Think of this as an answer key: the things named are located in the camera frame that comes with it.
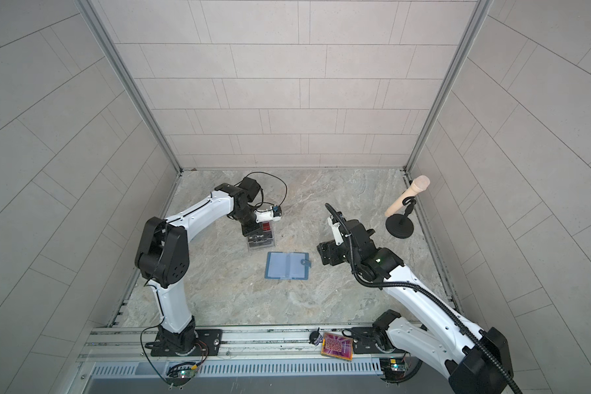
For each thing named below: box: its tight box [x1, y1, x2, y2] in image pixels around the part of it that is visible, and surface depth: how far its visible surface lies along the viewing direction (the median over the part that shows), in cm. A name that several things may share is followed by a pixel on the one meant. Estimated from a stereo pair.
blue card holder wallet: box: [264, 251, 312, 281], surface depth 87 cm
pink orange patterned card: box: [320, 331, 354, 361], surface depth 71 cm
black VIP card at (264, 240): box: [247, 231, 274, 248], surface depth 91 cm
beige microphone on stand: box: [384, 174, 431, 239], surface depth 91 cm
